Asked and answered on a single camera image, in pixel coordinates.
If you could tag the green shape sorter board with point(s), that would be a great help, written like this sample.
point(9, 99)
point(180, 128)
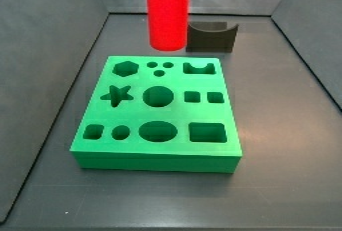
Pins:
point(160, 116)

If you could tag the red round cylinder peg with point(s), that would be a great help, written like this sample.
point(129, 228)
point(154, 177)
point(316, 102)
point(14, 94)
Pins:
point(168, 24)

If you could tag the black curved cradle block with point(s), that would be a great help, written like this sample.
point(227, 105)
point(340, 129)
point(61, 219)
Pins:
point(212, 37)

